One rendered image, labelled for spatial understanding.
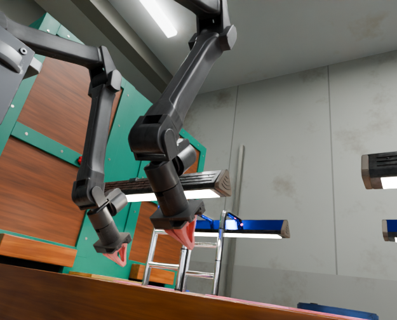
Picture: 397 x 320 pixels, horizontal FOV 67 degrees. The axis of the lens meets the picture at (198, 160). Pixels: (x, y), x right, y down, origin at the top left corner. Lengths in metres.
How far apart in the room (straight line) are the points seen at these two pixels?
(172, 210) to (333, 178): 2.91
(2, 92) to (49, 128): 0.97
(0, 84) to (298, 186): 3.18
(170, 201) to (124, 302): 0.19
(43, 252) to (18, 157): 0.37
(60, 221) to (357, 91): 3.36
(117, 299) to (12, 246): 0.76
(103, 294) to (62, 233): 0.88
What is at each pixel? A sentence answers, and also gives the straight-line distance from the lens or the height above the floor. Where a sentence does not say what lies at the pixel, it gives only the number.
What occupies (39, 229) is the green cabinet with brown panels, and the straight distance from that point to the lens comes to 1.37.
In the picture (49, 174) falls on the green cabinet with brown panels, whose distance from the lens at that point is 1.40.
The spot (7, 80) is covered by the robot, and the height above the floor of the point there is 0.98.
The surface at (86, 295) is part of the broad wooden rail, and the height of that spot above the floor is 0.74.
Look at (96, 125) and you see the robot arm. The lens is 0.94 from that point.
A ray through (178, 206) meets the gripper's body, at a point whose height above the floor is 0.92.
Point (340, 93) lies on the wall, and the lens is 3.92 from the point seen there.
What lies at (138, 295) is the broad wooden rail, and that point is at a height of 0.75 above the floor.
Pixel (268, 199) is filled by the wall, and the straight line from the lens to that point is 3.47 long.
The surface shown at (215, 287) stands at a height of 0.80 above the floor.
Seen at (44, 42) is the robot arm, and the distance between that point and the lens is 0.93.
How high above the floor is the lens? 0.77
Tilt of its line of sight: 24 degrees up
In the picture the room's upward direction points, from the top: 9 degrees clockwise
